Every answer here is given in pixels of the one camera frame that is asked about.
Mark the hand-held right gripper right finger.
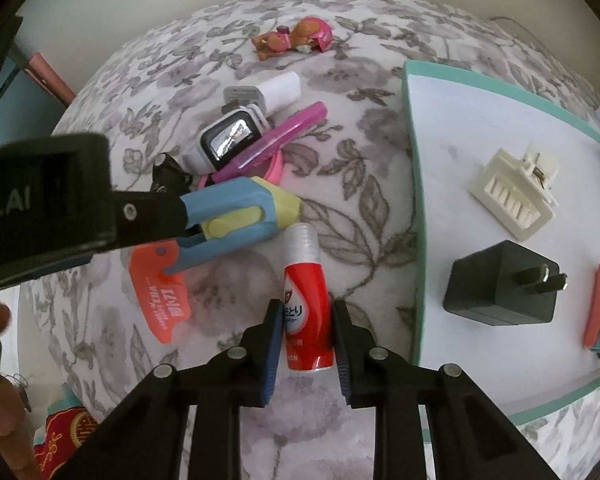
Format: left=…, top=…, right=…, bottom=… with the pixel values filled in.
left=332, top=299, right=563, bottom=480

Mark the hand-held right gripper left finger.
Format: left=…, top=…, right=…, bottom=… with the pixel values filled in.
left=55, top=299, right=286, bottom=480

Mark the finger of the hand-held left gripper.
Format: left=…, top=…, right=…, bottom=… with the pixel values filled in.
left=111, top=192, right=191, bottom=251

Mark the blue yellow clip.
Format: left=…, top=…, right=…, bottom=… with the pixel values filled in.
left=162, top=176, right=302, bottom=277

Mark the coral printed plastic card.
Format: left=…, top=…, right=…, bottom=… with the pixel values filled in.
left=128, top=240, right=188, bottom=345

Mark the red glue tube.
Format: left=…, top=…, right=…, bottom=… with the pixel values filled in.
left=282, top=222, right=336, bottom=372

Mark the white smartwatch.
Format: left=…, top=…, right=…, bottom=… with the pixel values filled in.
left=182, top=104, right=271, bottom=173

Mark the pink smartwatch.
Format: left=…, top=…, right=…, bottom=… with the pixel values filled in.
left=197, top=152, right=284, bottom=188

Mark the teal cardboard box lid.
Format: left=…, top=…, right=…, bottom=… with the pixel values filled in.
left=401, top=60, right=600, bottom=426

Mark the pink pen case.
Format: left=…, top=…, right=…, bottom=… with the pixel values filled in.
left=212, top=101, right=328, bottom=184

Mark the black power adapter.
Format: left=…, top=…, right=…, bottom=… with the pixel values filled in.
left=442, top=240, right=568, bottom=326

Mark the white hair claw clip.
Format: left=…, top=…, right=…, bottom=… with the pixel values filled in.
left=469, top=142, right=561, bottom=240

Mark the small black clip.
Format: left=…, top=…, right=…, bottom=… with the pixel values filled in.
left=151, top=152, right=191, bottom=195

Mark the white power adapter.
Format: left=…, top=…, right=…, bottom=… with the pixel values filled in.
left=223, top=71, right=302, bottom=113

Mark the red and gold packet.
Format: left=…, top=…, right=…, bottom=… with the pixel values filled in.
left=34, top=405, right=98, bottom=480

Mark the pink toy dog figurine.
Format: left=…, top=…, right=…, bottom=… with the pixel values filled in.
left=251, top=16, right=333, bottom=61

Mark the reddish wooden rail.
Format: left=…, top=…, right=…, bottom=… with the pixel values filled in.
left=29, top=54, right=77, bottom=104

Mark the metal key ring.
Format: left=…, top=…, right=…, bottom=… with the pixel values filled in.
left=2, top=372, right=33, bottom=413

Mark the thin grey cable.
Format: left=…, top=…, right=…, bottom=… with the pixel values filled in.
left=490, top=14, right=543, bottom=43

